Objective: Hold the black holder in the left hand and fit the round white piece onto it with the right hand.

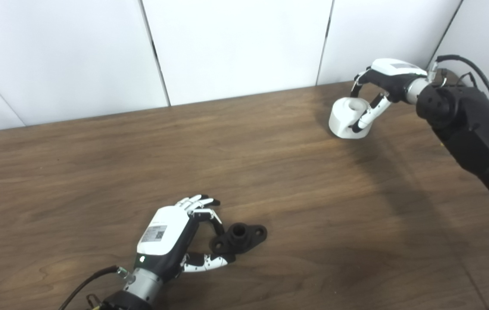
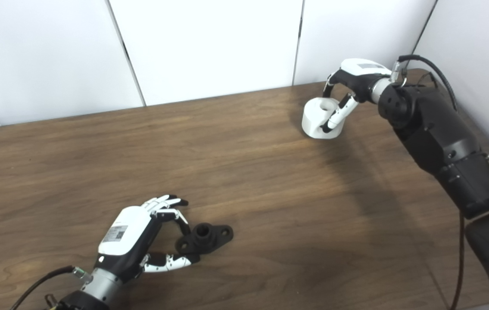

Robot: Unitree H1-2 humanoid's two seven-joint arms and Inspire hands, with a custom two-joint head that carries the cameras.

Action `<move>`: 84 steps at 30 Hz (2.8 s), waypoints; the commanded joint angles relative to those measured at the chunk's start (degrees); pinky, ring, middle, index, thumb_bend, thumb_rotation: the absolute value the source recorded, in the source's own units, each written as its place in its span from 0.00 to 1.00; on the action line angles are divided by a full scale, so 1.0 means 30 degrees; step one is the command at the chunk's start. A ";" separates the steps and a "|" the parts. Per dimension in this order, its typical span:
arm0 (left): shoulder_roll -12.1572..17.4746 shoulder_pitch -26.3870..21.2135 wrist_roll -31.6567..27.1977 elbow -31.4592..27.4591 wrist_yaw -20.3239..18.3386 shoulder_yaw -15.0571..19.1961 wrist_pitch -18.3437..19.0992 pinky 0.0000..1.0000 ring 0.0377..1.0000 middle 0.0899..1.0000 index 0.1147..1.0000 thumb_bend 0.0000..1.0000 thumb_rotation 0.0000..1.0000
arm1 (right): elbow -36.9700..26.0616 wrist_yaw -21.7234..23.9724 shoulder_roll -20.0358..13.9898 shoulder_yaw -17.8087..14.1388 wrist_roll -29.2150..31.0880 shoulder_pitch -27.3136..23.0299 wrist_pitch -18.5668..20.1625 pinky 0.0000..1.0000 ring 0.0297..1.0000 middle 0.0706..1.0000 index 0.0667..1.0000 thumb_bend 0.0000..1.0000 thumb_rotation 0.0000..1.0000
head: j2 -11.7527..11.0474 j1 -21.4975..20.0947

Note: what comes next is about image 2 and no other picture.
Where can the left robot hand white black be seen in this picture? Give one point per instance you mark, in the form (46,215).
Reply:
(126,232)

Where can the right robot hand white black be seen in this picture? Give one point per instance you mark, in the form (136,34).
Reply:
(362,75)

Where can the round white plastic piece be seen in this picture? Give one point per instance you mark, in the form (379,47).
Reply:
(315,120)

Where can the black plastic holder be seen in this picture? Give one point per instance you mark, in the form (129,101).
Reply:
(205,239)

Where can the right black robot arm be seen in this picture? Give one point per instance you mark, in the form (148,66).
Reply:
(442,142)

